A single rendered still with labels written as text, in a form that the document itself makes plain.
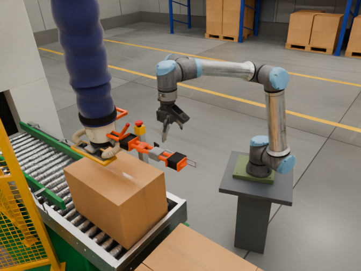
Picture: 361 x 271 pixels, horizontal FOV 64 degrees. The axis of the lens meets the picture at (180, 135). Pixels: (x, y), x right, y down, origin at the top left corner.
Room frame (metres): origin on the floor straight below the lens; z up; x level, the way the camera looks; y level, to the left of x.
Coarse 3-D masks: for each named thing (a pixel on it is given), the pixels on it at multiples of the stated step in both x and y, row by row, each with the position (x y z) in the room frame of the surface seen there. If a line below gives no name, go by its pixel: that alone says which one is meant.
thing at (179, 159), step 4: (168, 156) 1.23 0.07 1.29; (172, 156) 1.22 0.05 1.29; (176, 156) 1.22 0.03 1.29; (180, 156) 1.22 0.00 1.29; (168, 160) 1.20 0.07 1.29; (172, 160) 1.19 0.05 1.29; (176, 160) 1.19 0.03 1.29; (180, 160) 1.19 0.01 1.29; (184, 160) 1.20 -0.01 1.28; (168, 164) 1.21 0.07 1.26; (172, 164) 1.19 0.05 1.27; (176, 164) 1.18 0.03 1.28; (180, 164) 1.17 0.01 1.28; (172, 168) 1.18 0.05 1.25; (176, 168) 1.18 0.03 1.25; (180, 168) 1.17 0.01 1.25
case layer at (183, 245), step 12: (180, 228) 1.41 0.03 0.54; (168, 240) 1.31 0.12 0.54; (180, 240) 1.30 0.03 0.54; (192, 240) 1.30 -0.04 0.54; (204, 240) 1.29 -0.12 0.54; (156, 252) 1.22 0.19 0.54; (168, 252) 1.21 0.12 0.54; (180, 252) 1.21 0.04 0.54; (192, 252) 1.21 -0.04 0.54; (204, 252) 1.20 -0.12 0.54; (216, 252) 1.20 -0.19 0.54; (228, 252) 1.19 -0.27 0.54; (144, 264) 1.14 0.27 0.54; (156, 264) 1.13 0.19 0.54; (168, 264) 1.13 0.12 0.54; (180, 264) 1.13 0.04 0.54; (192, 264) 1.12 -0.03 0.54; (204, 264) 1.12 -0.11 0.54; (216, 264) 1.11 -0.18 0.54; (228, 264) 1.11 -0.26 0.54; (240, 264) 1.10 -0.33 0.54
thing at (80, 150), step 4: (84, 144) 1.56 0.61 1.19; (88, 144) 1.59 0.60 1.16; (72, 148) 1.57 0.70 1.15; (76, 148) 1.56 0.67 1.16; (80, 148) 1.55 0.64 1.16; (80, 152) 1.52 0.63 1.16; (84, 152) 1.51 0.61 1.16; (88, 152) 1.50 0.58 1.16; (96, 152) 1.50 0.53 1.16; (100, 152) 1.46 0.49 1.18; (88, 156) 1.46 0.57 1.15; (92, 156) 1.46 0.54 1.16; (96, 156) 1.45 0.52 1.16; (100, 156) 1.45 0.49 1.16; (112, 156) 1.45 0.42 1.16; (116, 156) 1.45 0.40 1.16; (92, 160) 1.44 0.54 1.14; (96, 160) 1.42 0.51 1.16; (100, 160) 1.41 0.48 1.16; (104, 160) 1.41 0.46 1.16; (108, 160) 1.41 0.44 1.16; (112, 160) 1.42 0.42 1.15; (100, 164) 1.39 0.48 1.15; (104, 164) 1.38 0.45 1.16; (108, 164) 1.39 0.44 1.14
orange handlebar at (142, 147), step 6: (120, 114) 1.78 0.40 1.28; (126, 114) 1.80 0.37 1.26; (84, 126) 1.65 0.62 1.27; (114, 132) 1.53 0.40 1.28; (114, 138) 1.47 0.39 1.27; (132, 144) 1.39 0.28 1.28; (138, 144) 1.40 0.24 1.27; (144, 144) 1.37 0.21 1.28; (138, 150) 1.35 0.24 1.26; (144, 150) 1.32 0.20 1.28; (162, 156) 1.25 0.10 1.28; (186, 162) 1.19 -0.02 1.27
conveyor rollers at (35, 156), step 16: (16, 144) 2.66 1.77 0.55; (32, 144) 2.67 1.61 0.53; (48, 144) 2.63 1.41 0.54; (32, 160) 2.38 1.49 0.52; (48, 160) 2.33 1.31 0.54; (64, 160) 2.36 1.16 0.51; (32, 176) 2.10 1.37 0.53; (48, 176) 2.07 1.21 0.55; (64, 176) 2.06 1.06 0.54; (32, 192) 1.86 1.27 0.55; (64, 192) 1.85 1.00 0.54; (96, 240) 1.34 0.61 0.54; (112, 240) 1.33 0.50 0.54
